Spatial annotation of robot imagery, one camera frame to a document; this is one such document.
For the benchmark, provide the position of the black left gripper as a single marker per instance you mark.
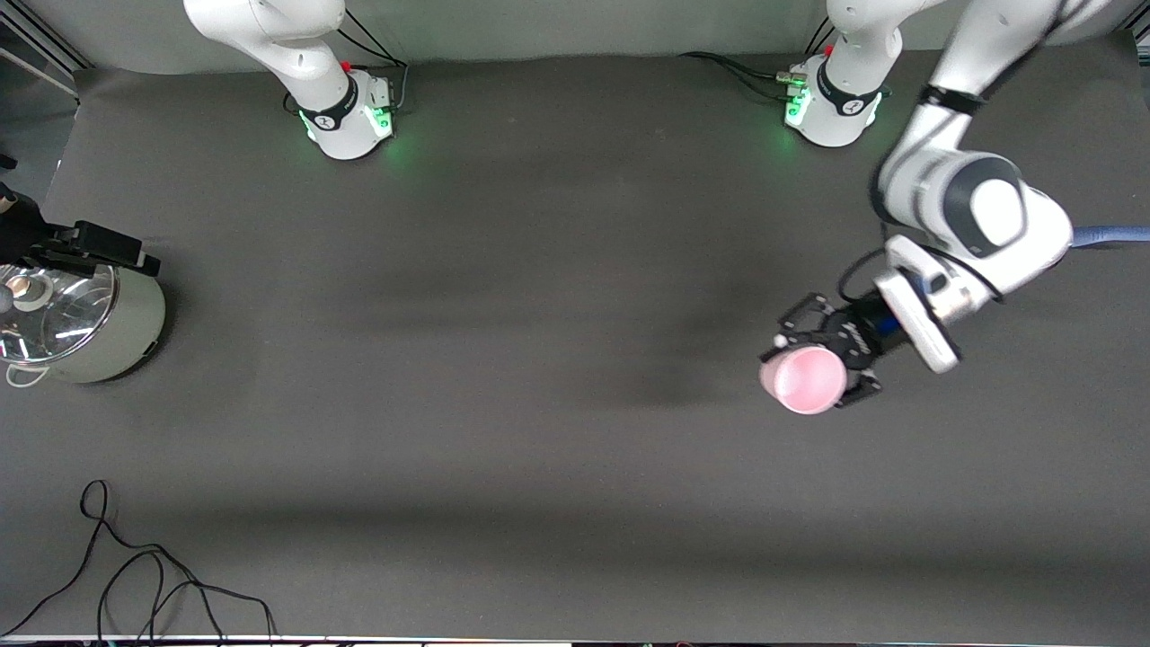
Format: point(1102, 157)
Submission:
point(854, 339)

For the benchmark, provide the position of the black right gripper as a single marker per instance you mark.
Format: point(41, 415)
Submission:
point(20, 235)

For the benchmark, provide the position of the pink cup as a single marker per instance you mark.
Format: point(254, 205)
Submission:
point(804, 382)

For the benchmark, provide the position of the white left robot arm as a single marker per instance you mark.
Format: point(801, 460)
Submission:
point(988, 207)

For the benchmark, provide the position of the beige cooking pot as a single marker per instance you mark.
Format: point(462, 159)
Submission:
point(126, 328)

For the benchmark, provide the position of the glass lid with beige knob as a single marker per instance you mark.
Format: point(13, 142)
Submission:
point(63, 310)

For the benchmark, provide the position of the metal frame rail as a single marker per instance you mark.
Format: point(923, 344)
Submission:
point(40, 56)

